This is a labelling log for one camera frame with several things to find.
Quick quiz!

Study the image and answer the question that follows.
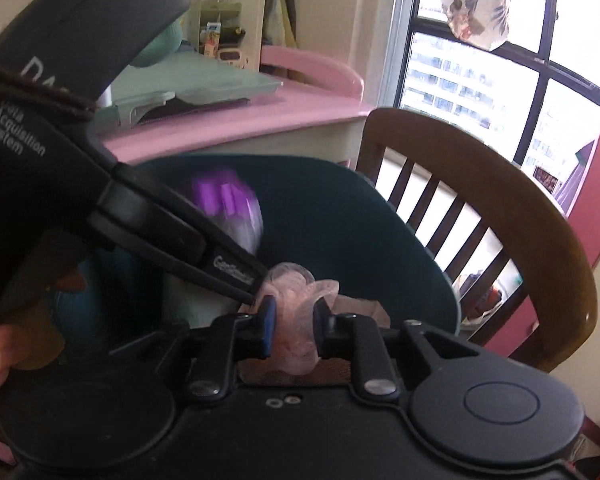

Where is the brown elastic band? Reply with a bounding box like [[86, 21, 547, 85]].
[[0, 62, 97, 122]]

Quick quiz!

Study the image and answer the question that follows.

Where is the green plastic tray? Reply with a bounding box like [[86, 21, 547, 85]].
[[100, 66, 284, 127]]

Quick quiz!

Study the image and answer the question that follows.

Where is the pink desk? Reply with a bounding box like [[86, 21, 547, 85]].
[[102, 86, 377, 167]]

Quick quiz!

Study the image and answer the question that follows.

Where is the brown wooden chair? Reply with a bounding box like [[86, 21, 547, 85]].
[[354, 107, 599, 374]]

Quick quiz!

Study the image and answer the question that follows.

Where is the green desk organizer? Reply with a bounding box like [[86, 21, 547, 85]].
[[187, 0, 247, 69]]

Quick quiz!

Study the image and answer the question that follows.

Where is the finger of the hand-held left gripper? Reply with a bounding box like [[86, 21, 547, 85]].
[[86, 210, 259, 307], [96, 163, 270, 291]]

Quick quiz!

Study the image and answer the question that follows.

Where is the purple and white wrapper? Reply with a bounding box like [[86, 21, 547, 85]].
[[189, 172, 264, 257]]

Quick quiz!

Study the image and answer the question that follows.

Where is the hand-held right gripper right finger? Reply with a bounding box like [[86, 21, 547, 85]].
[[312, 298, 481, 404]]

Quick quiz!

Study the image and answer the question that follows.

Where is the dark teal bin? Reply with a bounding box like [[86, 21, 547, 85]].
[[55, 153, 464, 361]]

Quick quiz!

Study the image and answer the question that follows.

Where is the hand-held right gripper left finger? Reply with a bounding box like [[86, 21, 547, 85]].
[[156, 295, 281, 403]]

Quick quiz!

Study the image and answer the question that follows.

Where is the green plush toy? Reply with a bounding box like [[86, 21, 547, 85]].
[[129, 22, 184, 69]]

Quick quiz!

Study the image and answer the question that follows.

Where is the beige hanging curtain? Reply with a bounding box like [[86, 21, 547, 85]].
[[262, 0, 300, 52]]

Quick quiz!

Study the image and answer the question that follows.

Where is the floral hanging cloth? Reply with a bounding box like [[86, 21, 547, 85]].
[[432, 0, 514, 52]]

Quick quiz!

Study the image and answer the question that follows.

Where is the black framed window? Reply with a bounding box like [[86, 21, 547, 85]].
[[384, 0, 600, 172]]

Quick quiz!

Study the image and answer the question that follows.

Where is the pink sheer fabric piece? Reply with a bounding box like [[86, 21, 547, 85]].
[[256, 262, 342, 377]]

